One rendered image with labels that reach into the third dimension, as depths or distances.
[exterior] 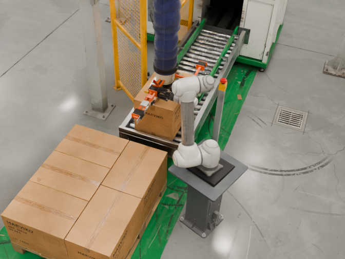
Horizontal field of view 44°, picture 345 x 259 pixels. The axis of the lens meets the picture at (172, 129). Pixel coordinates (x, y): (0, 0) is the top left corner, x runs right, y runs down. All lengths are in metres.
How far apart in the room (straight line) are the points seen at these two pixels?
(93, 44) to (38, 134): 1.24
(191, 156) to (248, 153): 1.60
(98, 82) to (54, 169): 1.41
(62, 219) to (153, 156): 1.01
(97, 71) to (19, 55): 1.87
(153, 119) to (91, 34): 1.22
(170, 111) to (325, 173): 1.96
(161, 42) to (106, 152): 1.15
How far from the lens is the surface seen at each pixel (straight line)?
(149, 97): 3.83
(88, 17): 4.63
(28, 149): 5.06
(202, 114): 4.44
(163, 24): 3.69
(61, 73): 6.09
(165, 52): 3.85
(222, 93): 4.24
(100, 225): 3.60
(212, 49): 5.56
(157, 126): 4.12
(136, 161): 4.02
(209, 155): 3.49
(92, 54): 4.86
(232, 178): 3.67
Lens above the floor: 3.51
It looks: 43 degrees down
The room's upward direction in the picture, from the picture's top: 3 degrees clockwise
